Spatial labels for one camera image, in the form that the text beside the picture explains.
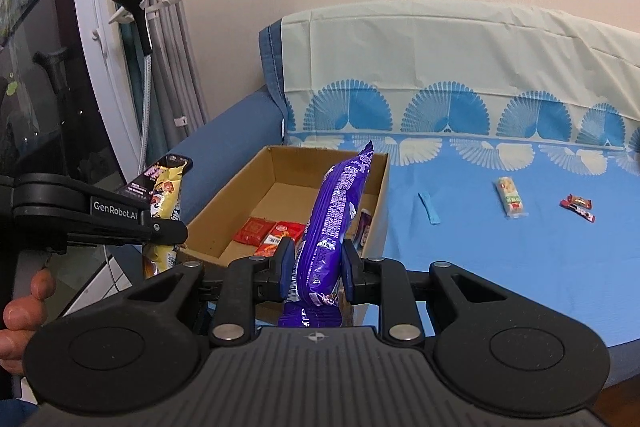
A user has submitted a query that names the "printed sofa cover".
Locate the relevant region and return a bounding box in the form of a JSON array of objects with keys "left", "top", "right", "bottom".
[{"left": 280, "top": 0, "right": 640, "bottom": 358}]

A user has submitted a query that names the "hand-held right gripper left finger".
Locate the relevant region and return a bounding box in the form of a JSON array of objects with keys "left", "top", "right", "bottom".
[{"left": 115, "top": 237, "right": 297, "bottom": 347}]

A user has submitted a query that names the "black handle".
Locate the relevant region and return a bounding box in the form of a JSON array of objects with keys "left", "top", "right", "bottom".
[{"left": 32, "top": 48, "right": 71, "bottom": 95}]

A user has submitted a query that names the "person's left hand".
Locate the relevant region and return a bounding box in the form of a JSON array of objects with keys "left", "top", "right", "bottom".
[{"left": 0, "top": 269, "right": 54, "bottom": 376}]

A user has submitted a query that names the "black garment steamer head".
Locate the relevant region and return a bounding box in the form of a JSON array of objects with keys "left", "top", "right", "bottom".
[{"left": 110, "top": 0, "right": 153, "bottom": 56}]

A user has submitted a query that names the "purple snack packet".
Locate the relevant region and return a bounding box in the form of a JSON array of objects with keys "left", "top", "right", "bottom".
[{"left": 277, "top": 139, "right": 375, "bottom": 329}]

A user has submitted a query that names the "brown cardboard box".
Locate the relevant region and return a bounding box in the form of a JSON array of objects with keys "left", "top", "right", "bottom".
[{"left": 177, "top": 145, "right": 391, "bottom": 325}]

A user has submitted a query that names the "clear green label snack packet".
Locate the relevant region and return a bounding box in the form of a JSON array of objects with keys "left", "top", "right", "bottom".
[{"left": 495, "top": 177, "right": 529, "bottom": 219}]

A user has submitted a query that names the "grey curtain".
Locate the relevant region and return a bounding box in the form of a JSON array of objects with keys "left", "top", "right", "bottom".
[{"left": 127, "top": 0, "right": 211, "bottom": 162}]

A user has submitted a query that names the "blue sofa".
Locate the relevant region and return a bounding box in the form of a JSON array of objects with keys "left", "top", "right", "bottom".
[{"left": 107, "top": 22, "right": 288, "bottom": 288}]

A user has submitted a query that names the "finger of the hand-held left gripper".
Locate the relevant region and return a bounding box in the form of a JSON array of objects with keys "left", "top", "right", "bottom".
[{"left": 150, "top": 221, "right": 190, "bottom": 249}]

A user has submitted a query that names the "red white snack packet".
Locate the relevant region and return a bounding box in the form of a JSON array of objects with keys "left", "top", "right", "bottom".
[{"left": 255, "top": 221, "right": 307, "bottom": 258}]

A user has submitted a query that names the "white door frame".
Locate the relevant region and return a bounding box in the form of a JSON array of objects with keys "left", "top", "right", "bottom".
[{"left": 70, "top": 0, "right": 141, "bottom": 178}]

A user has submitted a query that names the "yellow snack packet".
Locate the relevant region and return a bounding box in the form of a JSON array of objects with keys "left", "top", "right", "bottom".
[{"left": 141, "top": 158, "right": 187, "bottom": 280}]

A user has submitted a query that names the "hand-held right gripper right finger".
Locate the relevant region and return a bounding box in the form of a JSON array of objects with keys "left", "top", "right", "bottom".
[{"left": 340, "top": 241, "right": 531, "bottom": 344}]

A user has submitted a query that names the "light blue strip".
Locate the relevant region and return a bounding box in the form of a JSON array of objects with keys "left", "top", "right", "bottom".
[{"left": 419, "top": 193, "right": 442, "bottom": 226}]

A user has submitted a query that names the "braided steamer hose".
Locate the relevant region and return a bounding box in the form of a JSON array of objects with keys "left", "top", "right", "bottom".
[{"left": 137, "top": 52, "right": 153, "bottom": 168}]

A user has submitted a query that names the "black smartphone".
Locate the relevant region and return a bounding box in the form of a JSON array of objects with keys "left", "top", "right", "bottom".
[{"left": 120, "top": 154, "right": 194, "bottom": 198}]

